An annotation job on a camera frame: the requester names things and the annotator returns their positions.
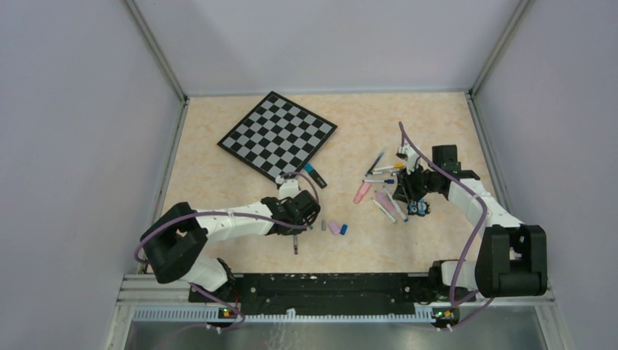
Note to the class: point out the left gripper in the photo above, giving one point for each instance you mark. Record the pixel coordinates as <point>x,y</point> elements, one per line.
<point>295,231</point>

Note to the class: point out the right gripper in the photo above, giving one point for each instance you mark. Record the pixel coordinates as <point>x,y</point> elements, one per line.
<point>405,191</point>

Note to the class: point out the purple highlighter cap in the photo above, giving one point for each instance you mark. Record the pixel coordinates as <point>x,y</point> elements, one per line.
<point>334,228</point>

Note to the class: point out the grey white marker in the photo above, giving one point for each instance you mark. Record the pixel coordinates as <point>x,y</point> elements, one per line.
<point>384,210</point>

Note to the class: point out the black highlighter blue cap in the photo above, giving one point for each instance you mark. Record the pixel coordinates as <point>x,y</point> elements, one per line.
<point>315,176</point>

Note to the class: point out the pink highlighter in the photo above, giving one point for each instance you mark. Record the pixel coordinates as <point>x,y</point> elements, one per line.
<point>361,192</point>

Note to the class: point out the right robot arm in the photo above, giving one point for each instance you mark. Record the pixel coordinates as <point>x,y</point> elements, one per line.
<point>512,260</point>

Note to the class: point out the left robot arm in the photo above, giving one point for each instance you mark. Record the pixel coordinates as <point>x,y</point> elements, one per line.
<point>175,246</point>

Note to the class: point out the owl eraser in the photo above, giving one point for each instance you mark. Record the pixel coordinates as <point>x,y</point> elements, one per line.
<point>418,208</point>

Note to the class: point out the navy cap marker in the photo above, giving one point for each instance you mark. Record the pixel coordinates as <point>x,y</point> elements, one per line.
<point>391,172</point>

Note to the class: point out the blue cap thin marker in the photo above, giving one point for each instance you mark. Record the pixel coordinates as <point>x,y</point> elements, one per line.
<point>382,181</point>

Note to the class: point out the yellow cap marker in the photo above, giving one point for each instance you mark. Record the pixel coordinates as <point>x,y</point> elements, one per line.
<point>388,168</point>

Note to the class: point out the black grey chessboard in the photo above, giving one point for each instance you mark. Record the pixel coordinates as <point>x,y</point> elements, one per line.
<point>277,136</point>

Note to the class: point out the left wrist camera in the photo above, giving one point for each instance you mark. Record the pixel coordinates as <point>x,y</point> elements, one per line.
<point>287,188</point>

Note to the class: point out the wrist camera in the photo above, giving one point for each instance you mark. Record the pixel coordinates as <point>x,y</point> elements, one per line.
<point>287,188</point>
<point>408,153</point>

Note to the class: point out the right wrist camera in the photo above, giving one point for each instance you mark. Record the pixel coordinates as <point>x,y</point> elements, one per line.
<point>408,153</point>

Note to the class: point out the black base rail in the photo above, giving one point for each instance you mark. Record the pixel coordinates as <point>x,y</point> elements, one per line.
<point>334,294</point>

